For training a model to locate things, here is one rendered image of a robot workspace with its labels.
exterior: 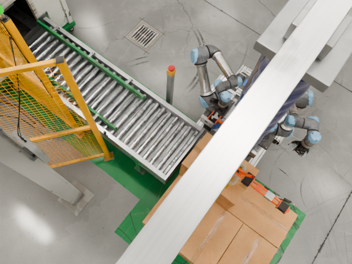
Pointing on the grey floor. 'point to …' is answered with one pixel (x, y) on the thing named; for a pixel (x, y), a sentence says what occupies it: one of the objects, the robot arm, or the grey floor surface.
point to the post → (170, 86)
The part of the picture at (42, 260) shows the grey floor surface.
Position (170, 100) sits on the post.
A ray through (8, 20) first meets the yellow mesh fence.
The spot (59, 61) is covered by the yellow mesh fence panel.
